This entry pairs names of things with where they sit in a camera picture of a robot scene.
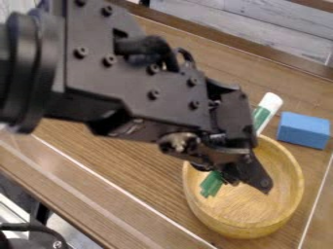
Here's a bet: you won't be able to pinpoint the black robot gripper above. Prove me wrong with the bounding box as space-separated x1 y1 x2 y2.
158 79 273 195

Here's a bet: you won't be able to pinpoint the green and white marker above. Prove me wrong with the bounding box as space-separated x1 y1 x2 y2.
201 92 283 197

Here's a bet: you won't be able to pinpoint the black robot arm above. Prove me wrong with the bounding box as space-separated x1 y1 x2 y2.
0 0 273 193

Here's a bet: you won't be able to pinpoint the brown wooden bowl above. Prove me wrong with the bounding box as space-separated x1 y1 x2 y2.
182 135 305 239

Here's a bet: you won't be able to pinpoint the blue foam block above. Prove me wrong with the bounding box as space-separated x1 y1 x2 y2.
277 112 330 150

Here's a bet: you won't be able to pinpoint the black metal table leg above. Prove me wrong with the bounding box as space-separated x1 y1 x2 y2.
33 202 51 225

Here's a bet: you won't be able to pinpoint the black cable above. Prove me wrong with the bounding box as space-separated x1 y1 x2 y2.
0 223 69 249

